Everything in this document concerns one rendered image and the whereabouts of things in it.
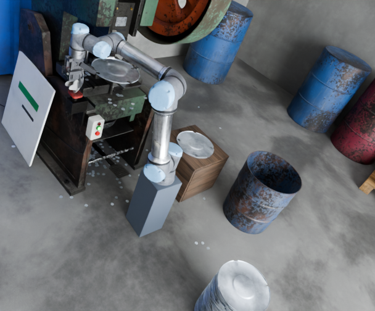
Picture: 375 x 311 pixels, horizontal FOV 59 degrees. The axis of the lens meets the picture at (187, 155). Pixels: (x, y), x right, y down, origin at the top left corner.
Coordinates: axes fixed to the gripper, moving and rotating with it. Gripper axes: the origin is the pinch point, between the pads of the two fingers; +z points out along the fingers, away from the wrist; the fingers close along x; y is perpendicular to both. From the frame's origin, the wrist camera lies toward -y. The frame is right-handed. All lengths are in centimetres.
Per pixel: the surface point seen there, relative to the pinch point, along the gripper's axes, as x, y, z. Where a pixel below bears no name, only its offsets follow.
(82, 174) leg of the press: 7, -9, 62
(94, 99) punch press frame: -4.7, -16.8, 11.9
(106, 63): -18.4, -31.7, -1.8
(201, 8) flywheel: 10, -66, -50
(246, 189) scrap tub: 82, -86, 41
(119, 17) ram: -14.5, -31.1, -32.5
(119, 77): -3.1, -30.2, -1.9
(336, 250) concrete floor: 154, -148, 76
